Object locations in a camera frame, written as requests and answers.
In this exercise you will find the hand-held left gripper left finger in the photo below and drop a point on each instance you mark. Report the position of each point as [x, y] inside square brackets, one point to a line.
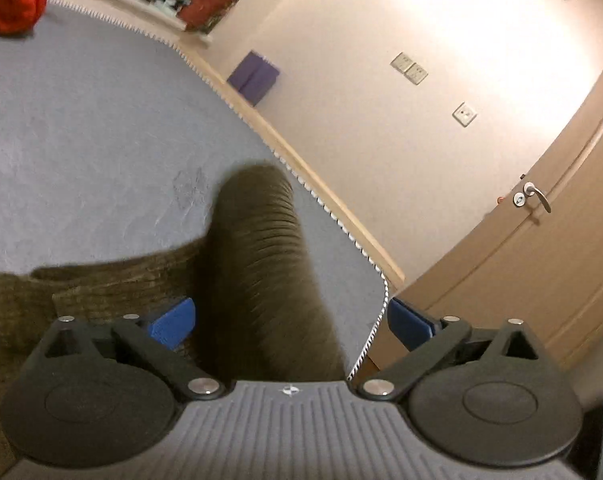
[174, 322]

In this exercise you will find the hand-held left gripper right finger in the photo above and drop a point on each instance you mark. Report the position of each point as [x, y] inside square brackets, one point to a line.
[409, 326]

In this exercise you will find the wooden door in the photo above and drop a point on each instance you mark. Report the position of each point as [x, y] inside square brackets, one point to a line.
[531, 285]

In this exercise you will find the grey bed mat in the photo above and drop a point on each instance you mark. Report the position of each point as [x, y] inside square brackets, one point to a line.
[106, 125]

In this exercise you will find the purple yoga block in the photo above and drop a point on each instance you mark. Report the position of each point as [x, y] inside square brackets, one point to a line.
[244, 74]
[265, 85]

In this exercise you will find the beige ledge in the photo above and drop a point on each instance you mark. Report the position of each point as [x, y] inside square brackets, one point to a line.
[141, 12]

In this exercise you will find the dark red cushion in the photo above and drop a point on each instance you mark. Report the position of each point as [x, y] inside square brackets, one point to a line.
[209, 2]

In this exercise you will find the wooden bed frame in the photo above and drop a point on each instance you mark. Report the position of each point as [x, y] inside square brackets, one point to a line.
[281, 141]

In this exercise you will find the wall outlet plate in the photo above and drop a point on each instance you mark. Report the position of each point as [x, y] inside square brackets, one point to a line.
[465, 114]

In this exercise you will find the wall switch plate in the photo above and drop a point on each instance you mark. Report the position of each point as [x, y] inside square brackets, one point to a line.
[402, 61]
[416, 73]

